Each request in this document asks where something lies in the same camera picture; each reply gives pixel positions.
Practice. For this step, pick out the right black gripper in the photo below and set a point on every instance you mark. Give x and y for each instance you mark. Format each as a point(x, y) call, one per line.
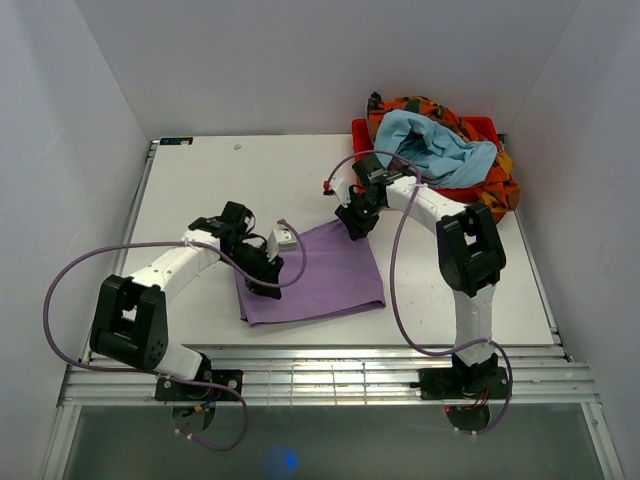
point(356, 228)

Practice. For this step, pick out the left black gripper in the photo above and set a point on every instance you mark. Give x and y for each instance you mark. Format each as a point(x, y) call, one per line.
point(265, 273)

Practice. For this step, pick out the purple trousers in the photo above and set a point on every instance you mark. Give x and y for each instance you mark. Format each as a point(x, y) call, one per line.
point(341, 278)

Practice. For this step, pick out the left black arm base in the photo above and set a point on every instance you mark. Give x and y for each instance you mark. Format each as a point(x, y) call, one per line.
point(219, 384)

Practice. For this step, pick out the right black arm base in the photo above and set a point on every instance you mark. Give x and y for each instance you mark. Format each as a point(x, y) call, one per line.
point(445, 384)

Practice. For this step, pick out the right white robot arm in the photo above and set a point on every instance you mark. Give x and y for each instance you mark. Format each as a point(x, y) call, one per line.
point(470, 258)

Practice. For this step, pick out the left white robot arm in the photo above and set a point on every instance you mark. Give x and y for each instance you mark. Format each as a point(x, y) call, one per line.
point(130, 323)

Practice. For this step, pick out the light blue trousers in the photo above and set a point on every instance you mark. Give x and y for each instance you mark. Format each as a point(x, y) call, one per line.
point(444, 158)

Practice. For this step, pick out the orange camouflage trousers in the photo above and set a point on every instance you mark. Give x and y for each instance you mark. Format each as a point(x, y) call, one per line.
point(499, 191)

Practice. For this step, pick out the red plastic bin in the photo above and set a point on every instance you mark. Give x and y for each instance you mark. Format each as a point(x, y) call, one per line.
point(483, 126)

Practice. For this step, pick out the black label sticker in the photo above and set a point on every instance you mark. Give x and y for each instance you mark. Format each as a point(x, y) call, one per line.
point(176, 141)

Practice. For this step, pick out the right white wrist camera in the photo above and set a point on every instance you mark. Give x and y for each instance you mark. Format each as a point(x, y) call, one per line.
point(338, 187)

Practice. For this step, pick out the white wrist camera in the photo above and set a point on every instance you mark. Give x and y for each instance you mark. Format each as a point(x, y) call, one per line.
point(280, 240)
point(338, 187)

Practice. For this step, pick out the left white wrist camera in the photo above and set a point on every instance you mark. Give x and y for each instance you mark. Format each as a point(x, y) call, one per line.
point(280, 240)

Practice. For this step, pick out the aluminium rail frame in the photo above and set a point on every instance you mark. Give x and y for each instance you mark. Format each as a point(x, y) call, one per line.
point(330, 398)

